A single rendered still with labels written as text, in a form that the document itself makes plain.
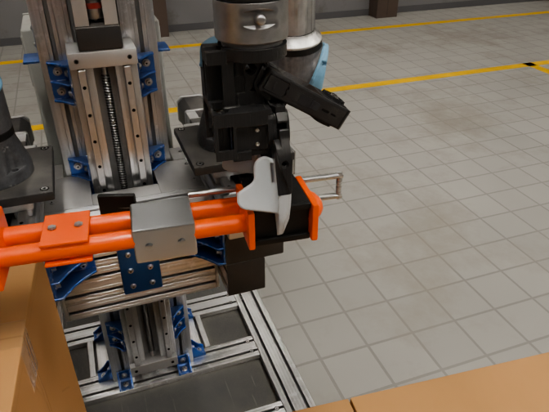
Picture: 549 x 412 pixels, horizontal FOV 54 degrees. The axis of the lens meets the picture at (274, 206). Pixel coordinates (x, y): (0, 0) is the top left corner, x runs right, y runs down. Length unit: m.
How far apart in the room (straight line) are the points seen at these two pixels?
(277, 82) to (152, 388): 1.35
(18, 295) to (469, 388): 0.99
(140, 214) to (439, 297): 1.95
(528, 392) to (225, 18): 1.13
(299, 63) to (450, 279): 1.67
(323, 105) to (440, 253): 2.17
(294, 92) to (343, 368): 1.61
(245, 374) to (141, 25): 1.08
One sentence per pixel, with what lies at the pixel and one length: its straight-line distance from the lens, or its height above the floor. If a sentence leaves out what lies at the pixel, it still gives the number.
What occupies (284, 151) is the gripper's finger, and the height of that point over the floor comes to 1.30.
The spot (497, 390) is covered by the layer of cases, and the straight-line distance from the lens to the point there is 1.40.
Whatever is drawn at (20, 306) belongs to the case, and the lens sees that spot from 0.78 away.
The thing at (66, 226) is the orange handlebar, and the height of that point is 1.22.
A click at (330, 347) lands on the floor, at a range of 2.15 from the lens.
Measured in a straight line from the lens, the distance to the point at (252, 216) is 0.60.
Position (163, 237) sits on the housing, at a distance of 0.61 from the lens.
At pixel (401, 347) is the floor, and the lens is 2.19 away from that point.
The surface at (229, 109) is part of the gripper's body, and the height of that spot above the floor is 1.34.
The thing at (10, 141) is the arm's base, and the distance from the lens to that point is 1.15.
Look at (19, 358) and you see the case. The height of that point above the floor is 1.07.
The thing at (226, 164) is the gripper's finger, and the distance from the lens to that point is 0.66.
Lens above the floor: 1.55
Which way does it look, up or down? 32 degrees down
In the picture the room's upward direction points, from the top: straight up
